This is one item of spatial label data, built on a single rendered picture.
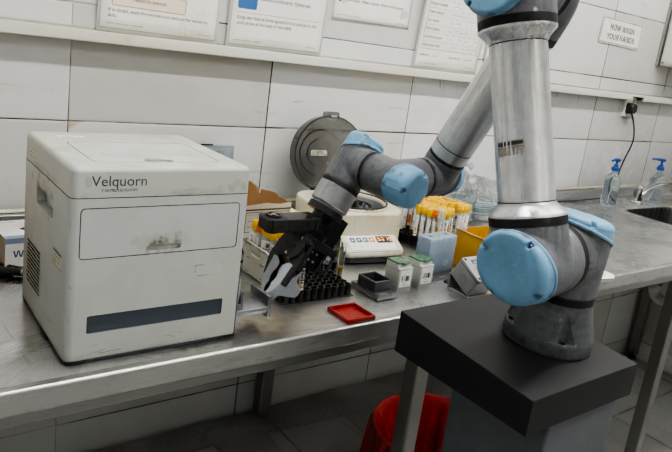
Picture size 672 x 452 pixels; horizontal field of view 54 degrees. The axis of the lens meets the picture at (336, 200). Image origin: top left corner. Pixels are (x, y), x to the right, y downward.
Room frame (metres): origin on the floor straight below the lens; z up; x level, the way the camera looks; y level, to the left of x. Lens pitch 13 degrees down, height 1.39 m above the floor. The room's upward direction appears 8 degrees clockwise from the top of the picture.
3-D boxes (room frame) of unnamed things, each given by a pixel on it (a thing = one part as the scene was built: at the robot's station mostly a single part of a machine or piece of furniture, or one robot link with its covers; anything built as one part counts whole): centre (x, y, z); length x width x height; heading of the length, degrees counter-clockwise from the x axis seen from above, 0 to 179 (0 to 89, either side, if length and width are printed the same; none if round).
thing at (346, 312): (1.21, -0.06, 0.88); 0.07 x 0.07 x 0.01; 38
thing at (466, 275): (1.44, -0.32, 0.92); 0.13 x 0.07 x 0.08; 38
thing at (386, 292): (1.35, -0.11, 0.89); 0.09 x 0.05 x 0.04; 41
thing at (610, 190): (2.77, -1.14, 0.97); 0.08 x 0.07 x 0.20; 132
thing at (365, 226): (1.67, -0.04, 0.94); 0.30 x 0.24 x 0.12; 29
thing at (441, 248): (1.52, -0.25, 0.92); 0.10 x 0.07 x 0.10; 135
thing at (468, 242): (1.60, -0.40, 0.93); 0.13 x 0.13 x 0.10; 36
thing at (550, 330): (1.07, -0.39, 0.99); 0.15 x 0.15 x 0.10
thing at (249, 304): (1.06, 0.19, 0.92); 0.21 x 0.07 x 0.05; 128
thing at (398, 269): (1.39, -0.16, 0.91); 0.05 x 0.04 x 0.07; 38
